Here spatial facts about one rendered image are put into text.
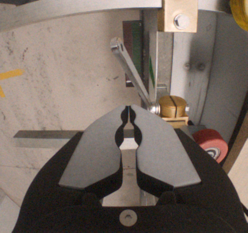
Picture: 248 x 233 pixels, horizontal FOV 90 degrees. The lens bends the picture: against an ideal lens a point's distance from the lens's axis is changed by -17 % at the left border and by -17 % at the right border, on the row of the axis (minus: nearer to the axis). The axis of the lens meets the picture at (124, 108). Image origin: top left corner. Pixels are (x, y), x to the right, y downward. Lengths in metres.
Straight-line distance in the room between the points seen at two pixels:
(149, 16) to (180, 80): 0.24
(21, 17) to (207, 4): 0.28
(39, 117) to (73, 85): 0.51
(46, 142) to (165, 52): 0.35
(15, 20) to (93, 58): 0.88
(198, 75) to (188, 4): 0.33
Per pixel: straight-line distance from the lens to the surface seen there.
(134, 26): 0.38
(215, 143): 0.28
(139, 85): 0.16
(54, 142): 0.34
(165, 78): 0.41
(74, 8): 0.24
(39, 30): 1.25
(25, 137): 0.37
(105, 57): 1.11
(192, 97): 0.56
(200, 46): 0.51
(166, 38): 0.39
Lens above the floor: 1.08
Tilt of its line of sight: 60 degrees down
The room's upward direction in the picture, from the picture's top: 178 degrees counter-clockwise
